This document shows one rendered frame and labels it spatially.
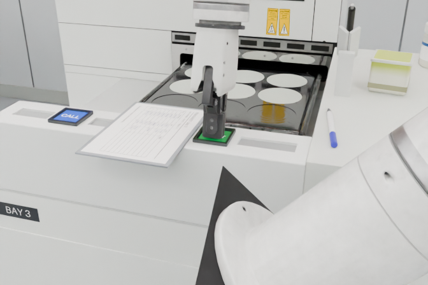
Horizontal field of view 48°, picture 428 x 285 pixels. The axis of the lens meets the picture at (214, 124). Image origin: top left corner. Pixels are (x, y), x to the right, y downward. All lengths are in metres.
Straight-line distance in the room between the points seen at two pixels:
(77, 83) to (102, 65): 0.11
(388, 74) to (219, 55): 0.40
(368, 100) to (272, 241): 0.52
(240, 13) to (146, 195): 0.33
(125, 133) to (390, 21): 2.17
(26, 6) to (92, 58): 2.02
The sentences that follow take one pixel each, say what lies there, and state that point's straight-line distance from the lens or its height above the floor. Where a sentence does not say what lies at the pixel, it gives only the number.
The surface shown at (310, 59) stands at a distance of 1.28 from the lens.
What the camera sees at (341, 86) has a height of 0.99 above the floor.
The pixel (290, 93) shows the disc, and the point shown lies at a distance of 1.12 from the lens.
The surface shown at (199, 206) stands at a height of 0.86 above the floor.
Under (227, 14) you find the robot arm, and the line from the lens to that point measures 0.69.
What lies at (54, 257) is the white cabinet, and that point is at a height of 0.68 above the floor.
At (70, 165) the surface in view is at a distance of 0.85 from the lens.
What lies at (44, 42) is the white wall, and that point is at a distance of 3.49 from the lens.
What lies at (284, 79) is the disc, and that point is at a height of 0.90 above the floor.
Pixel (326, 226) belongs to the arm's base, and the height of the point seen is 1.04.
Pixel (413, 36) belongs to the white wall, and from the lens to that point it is 2.81.
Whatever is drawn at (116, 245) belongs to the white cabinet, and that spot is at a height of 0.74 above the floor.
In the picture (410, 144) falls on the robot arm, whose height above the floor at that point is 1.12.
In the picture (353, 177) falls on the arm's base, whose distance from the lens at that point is 0.44.
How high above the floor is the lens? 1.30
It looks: 25 degrees down
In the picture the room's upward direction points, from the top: straight up
